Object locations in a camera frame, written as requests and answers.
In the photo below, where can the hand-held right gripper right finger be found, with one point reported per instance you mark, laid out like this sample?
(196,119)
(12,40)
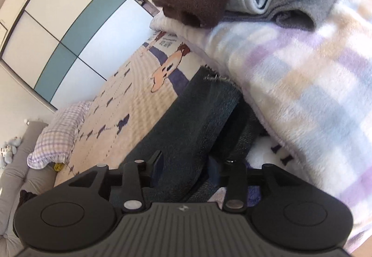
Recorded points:
(213,172)

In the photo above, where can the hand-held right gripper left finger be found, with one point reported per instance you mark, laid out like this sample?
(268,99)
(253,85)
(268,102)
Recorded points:
(157,164)

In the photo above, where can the dark blue jeans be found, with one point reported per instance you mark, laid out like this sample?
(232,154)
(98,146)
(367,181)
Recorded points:
(197,117)

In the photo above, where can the cream mouse-print blanket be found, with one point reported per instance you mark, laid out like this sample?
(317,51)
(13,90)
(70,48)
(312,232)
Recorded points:
(130,94)

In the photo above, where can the yellow-green cloth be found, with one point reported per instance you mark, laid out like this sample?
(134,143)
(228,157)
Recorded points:
(58,166)

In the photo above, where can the purple checked pillow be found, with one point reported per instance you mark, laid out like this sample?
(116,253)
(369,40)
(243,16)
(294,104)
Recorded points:
(58,134)

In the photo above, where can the pastel checked fleece blanket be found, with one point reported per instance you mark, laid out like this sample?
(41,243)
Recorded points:
(290,85)

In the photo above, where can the dark cloth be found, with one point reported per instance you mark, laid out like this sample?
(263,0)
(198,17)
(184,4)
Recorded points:
(26,197)

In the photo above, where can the small pale plush toy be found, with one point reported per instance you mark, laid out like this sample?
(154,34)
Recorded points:
(11,146)

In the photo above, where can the white and teal wardrobe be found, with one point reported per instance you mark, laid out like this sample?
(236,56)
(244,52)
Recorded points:
(72,27)

